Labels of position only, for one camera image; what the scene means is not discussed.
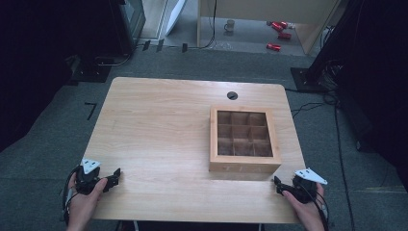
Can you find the black metal stand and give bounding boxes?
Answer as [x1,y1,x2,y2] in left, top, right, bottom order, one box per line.
[307,0,365,85]

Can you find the wooden compartment box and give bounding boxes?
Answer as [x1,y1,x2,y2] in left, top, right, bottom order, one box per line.
[208,105,283,174]

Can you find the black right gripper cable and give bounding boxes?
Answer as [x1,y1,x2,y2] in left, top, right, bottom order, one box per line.
[300,181,331,231]

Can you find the person's right hand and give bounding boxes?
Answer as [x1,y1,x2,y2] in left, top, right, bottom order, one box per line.
[281,182,326,227]

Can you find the black stand base plate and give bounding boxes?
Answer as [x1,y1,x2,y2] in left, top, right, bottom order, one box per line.
[290,65,329,94]
[67,55,113,85]

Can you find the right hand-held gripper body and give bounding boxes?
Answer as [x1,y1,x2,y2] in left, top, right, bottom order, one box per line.
[287,167,329,204]

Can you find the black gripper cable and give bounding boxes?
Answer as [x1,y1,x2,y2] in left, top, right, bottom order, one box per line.
[62,165,82,225]
[300,181,331,231]

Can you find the black angled floor tape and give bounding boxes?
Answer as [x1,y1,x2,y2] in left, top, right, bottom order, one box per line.
[84,101,97,121]

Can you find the person's left hand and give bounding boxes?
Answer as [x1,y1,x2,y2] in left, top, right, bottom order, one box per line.
[66,172,109,226]

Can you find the black floor cable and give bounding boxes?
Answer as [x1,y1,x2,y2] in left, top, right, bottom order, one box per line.
[93,44,145,68]
[284,57,356,231]

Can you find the white board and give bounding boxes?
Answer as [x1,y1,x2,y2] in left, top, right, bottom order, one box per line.
[165,0,188,38]

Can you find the black hanging cable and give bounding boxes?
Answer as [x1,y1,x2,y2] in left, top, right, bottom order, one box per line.
[189,0,218,50]

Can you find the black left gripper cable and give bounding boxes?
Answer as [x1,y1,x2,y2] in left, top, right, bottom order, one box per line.
[62,165,82,225]

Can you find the grey mug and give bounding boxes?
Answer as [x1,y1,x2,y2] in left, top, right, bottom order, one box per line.
[223,19,237,34]

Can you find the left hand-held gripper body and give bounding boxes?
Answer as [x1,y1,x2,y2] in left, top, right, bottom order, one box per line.
[74,158,102,195]

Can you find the dark cabinet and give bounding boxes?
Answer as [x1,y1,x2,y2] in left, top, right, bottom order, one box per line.
[108,0,147,56]

